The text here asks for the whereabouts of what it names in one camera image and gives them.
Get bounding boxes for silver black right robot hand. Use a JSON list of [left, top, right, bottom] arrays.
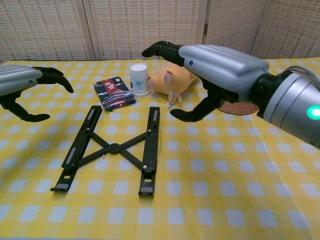
[[141, 40, 270, 123]]

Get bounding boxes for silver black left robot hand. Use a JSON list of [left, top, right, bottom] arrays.
[[0, 64, 75, 123]]

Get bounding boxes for black folding laptop stand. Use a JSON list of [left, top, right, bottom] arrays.
[[50, 105, 161, 197]]

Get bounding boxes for yellow plush toy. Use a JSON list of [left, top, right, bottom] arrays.
[[147, 62, 201, 109]]

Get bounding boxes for round brown woven coaster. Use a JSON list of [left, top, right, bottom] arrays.
[[216, 101, 260, 116]]

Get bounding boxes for white paper cup blue flower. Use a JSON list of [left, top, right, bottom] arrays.
[[129, 63, 153, 96]]

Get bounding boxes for black red snack packet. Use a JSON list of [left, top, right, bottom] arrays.
[[93, 76, 138, 113]]

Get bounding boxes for woven folding screen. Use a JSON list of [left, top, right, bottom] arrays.
[[0, 0, 320, 63]]

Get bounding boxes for yellow white checkered tablecloth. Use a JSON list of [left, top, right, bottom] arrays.
[[0, 57, 320, 240]]

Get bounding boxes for right arm signal cable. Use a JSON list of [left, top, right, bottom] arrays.
[[282, 65, 320, 88]]

